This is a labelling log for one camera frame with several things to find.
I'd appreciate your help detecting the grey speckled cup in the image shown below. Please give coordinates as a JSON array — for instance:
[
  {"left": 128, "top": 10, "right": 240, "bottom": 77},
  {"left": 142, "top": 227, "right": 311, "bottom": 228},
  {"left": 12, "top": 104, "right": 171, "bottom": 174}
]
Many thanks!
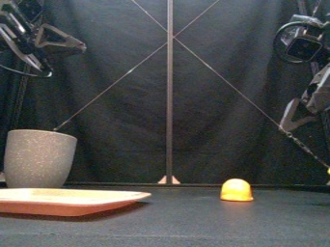
[{"left": 3, "top": 128, "right": 79, "bottom": 189}]

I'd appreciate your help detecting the vertical metal frame post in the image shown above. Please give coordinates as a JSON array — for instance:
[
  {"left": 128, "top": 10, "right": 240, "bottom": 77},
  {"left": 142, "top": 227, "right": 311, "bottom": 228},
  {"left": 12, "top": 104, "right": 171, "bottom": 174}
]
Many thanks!
[{"left": 164, "top": 0, "right": 175, "bottom": 185}]

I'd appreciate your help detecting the black cloth backdrop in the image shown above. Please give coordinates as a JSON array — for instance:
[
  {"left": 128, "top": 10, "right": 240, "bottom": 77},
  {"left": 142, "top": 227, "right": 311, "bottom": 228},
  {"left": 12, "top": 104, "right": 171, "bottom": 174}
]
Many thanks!
[{"left": 0, "top": 0, "right": 330, "bottom": 187}]

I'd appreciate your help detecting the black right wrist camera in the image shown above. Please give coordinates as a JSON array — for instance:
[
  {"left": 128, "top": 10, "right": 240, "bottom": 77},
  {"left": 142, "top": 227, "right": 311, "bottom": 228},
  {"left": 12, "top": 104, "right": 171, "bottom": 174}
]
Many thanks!
[{"left": 273, "top": 14, "right": 330, "bottom": 65}]

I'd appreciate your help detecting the thin diagonal brace wire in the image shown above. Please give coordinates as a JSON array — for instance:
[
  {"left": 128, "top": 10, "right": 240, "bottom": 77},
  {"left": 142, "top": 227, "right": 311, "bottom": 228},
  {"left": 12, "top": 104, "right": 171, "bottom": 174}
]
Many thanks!
[
  {"left": 128, "top": 0, "right": 330, "bottom": 169},
  {"left": 53, "top": 0, "right": 222, "bottom": 132}
]

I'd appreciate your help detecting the tan square plate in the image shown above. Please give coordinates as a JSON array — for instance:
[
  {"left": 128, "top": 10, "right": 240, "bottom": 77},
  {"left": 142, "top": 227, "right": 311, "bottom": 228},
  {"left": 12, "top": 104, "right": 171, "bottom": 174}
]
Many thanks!
[{"left": 0, "top": 187, "right": 152, "bottom": 217}]

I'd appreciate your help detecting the post foot bracket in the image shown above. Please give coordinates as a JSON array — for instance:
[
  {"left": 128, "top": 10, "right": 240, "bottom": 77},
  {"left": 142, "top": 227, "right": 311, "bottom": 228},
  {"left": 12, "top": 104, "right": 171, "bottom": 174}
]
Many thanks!
[{"left": 158, "top": 175, "right": 182, "bottom": 185}]

